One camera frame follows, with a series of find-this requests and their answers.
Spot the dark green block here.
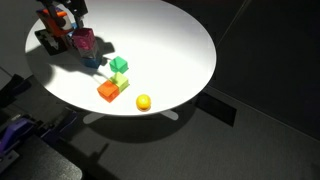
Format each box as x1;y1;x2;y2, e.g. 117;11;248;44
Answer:
109;56;128;73

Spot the light green block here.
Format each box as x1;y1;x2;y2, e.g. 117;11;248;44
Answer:
110;72;129;92

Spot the round white table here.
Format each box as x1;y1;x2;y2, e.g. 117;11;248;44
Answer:
25;0;216;123

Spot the grey block on blue block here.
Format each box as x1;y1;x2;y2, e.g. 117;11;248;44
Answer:
79;49;102;69

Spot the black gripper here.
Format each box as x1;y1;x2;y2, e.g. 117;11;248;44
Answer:
37;0;88;29

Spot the orange block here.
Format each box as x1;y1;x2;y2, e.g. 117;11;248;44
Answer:
97;80;120;103

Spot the pink block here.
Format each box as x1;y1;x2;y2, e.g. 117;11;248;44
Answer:
72;28;96;51

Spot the colourful orange purple cube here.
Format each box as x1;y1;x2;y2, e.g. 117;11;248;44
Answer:
36;8;73;37

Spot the yellow ball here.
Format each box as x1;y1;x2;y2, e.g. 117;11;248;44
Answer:
136;94;151;111

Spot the black floor plate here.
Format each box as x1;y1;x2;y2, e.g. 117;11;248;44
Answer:
195;92;237;127

